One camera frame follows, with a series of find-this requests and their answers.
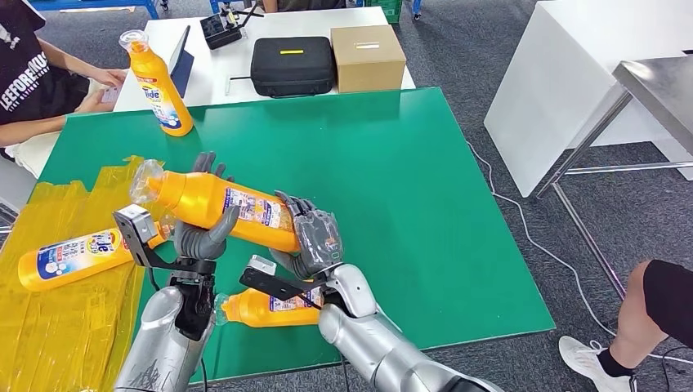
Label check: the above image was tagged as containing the black carrying case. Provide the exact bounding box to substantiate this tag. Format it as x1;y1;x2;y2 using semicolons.
250;36;337;99

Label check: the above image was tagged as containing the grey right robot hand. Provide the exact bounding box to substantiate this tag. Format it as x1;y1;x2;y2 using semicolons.
269;190;345;281

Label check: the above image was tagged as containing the orange detergent bottle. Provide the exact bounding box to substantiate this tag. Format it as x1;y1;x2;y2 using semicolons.
129;159;302;254
118;29;194;137
17;213;177;293
214;287;326;329

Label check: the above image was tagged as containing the black floor cable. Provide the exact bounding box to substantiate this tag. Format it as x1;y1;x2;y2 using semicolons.
657;345;693;392

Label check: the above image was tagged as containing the white desk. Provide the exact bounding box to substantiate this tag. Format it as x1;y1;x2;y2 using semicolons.
114;7;417;114

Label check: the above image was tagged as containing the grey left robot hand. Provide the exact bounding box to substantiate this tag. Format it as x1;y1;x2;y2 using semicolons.
172;151;240;262

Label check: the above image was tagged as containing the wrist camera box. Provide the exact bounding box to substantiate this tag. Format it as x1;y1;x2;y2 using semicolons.
239;255;326;302
112;204;180;270

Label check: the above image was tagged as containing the stainless steel table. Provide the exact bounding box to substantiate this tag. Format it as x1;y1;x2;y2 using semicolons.
533;56;693;301

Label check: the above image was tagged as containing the person behind white desk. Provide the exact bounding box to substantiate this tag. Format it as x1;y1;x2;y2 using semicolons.
254;0;353;15

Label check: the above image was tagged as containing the white floor cable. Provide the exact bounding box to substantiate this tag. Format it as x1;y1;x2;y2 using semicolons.
465;141;693;364

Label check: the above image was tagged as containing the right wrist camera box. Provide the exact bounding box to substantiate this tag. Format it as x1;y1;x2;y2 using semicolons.
239;255;326;302

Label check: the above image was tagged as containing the black remote controller with antennas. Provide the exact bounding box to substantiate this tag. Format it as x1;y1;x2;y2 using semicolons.
199;4;265;51

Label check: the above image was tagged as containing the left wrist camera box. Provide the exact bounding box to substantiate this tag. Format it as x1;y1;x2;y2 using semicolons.
112;204;180;270

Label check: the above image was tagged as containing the tablet in blue folio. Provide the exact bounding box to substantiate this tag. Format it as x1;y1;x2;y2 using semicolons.
168;25;195;100

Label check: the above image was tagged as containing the white block table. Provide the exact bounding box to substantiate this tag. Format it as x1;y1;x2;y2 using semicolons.
483;0;693;198

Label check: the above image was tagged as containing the brown cardboard box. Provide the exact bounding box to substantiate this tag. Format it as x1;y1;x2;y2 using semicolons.
330;25;407;95

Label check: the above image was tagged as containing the person with white shoe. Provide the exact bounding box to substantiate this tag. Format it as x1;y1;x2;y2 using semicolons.
557;257;693;392

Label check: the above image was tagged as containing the green plastic crate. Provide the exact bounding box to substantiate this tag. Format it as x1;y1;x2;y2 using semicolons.
364;0;403;25

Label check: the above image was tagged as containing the seated person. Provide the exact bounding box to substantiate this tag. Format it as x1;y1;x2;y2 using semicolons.
0;0;131;180

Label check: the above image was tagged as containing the yellow plastic sheet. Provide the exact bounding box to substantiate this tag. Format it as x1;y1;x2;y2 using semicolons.
0;155;180;392

